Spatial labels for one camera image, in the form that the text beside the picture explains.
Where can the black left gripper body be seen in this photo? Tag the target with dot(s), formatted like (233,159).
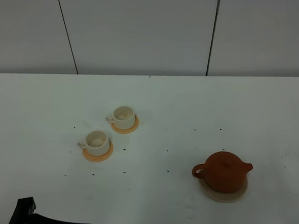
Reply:
(24,214)

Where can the brown clay teapot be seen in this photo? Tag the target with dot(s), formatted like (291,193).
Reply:
(224,172)

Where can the beige round teapot saucer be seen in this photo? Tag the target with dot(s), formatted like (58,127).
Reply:
(223,197)

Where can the near orange coaster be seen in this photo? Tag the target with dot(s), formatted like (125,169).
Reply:
(95,159)

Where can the orange coaster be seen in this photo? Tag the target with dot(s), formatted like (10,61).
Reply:
(133,128)
(95,159)

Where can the near white teacup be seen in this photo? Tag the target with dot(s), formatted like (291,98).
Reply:
(96,143)

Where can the white teacup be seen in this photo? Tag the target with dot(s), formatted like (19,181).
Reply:
(122,118)
(96,143)

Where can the far white teacup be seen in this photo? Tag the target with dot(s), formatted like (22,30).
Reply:
(122,118)

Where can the far orange coaster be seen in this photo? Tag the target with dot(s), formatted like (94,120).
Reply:
(133,128)

